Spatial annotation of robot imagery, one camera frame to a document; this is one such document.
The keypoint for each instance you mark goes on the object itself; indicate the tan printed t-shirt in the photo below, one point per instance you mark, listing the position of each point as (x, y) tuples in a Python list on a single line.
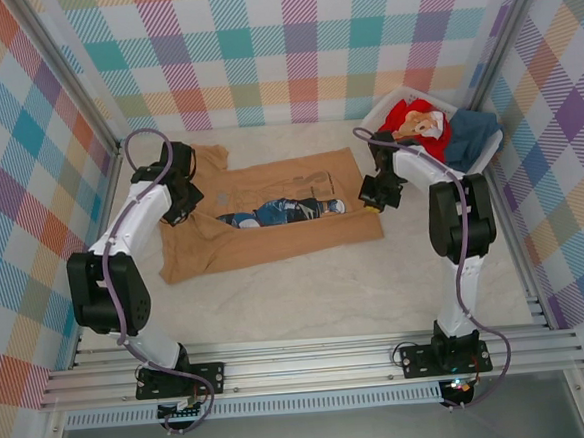
[(298, 238)]

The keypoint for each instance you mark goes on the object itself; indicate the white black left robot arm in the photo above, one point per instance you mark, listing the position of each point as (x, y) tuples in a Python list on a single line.
[(132, 225)]

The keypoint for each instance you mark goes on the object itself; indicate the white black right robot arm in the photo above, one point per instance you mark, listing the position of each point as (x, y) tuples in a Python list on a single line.
[(413, 165)]

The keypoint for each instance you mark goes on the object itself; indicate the red printed t-shirt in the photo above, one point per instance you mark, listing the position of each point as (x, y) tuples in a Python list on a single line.
[(439, 143)]

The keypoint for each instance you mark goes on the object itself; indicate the blue t-shirt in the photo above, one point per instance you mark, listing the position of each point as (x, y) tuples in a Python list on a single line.
[(471, 131)]

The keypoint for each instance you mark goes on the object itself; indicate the white plastic basket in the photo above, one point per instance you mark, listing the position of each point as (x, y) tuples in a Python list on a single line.
[(485, 158)]

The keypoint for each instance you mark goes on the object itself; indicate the black controller board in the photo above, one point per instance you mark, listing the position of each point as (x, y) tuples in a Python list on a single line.
[(177, 412), (459, 393)]

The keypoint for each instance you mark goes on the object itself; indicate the aluminium side rail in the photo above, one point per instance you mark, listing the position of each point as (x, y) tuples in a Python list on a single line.
[(517, 248), (112, 191)]

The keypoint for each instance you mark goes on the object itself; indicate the aluminium frame post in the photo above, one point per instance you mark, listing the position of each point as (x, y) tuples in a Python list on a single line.
[(507, 38), (69, 74)]

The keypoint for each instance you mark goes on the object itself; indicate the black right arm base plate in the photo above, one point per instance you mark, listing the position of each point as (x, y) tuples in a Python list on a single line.
[(413, 361)]

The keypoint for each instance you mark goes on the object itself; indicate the long aluminium mounting rail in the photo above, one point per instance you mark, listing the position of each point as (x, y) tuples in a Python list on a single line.
[(307, 368)]

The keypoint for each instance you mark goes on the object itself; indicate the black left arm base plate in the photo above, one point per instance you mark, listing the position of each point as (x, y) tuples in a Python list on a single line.
[(210, 377)]

